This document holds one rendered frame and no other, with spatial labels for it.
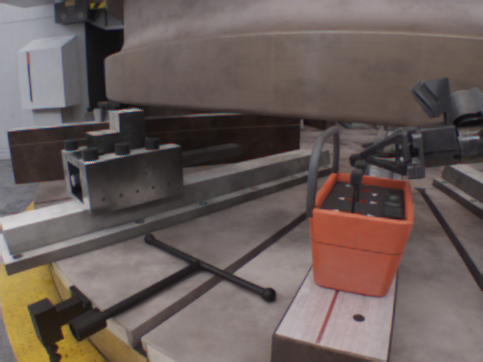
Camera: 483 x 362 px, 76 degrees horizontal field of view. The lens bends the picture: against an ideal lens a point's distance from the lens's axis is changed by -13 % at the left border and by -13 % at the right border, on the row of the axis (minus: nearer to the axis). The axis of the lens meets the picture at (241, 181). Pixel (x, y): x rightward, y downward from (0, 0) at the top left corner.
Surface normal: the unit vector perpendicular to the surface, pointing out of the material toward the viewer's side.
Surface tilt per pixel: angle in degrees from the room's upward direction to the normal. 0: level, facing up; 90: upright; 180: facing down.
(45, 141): 90
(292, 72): 90
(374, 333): 0
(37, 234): 72
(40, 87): 90
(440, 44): 90
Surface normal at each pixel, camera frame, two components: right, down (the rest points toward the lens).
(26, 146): 0.34, 0.28
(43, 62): -0.05, 0.29
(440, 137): -0.41, 0.26
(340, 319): 0.00, -0.96
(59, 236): 0.68, 0.22
